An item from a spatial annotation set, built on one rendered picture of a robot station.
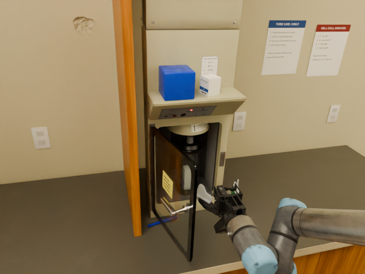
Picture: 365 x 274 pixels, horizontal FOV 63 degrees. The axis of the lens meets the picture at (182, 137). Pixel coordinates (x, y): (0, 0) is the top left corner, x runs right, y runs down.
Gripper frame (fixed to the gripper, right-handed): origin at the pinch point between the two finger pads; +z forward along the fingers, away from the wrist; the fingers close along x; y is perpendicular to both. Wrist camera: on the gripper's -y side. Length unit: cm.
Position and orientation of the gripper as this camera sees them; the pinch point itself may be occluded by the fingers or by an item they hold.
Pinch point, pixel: (213, 186)
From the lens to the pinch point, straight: 102.1
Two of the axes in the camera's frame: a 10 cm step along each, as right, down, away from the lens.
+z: -2.5, -4.6, 8.5
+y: 0.4, -8.8, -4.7
